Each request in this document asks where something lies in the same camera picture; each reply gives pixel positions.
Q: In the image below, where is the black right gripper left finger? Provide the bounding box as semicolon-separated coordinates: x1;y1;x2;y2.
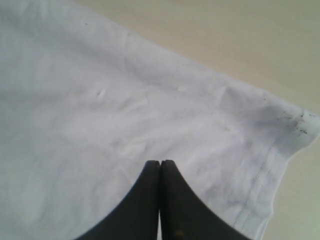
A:
78;160;160;240

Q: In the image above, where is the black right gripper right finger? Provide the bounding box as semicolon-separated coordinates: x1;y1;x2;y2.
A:
159;160;248;240

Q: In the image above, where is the white t-shirt red lettering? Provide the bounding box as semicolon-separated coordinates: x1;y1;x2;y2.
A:
0;0;320;240

